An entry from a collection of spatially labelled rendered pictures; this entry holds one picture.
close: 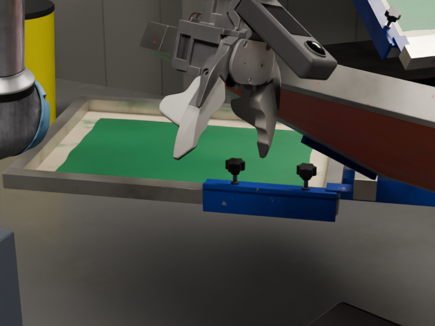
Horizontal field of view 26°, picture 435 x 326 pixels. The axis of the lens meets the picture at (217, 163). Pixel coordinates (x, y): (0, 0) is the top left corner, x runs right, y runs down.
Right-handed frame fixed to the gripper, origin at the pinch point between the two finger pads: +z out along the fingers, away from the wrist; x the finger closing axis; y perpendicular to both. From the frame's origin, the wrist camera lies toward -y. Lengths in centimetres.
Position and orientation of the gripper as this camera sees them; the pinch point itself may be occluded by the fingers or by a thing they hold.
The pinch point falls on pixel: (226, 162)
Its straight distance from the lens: 100.5
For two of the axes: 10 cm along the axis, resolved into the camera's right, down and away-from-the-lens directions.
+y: -7.6, -2.6, 6.0
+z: -1.9, 9.7, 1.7
